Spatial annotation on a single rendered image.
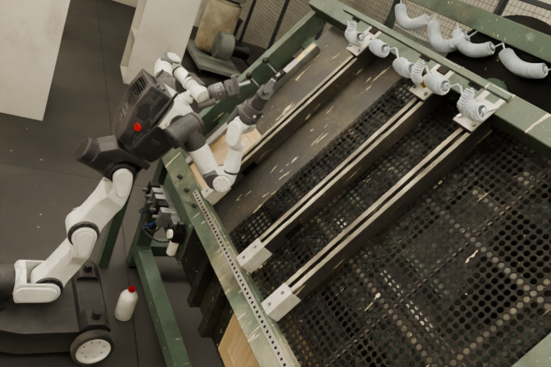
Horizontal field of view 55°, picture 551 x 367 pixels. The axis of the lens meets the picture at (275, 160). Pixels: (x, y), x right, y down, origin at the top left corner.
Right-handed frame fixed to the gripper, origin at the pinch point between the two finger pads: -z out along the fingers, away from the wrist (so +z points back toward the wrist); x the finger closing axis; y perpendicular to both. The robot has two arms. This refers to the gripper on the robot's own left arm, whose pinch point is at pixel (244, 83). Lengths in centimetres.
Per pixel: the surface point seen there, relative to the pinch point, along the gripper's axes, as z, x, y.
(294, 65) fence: -28.5, -1.7, -10.9
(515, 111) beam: -87, 42, 95
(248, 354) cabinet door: 35, 120, 43
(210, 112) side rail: 24.0, 8.4, -31.5
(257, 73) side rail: -8.5, -5.2, -32.1
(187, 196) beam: 45, 46, 8
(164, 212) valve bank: 57, 50, 16
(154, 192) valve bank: 62, 40, 1
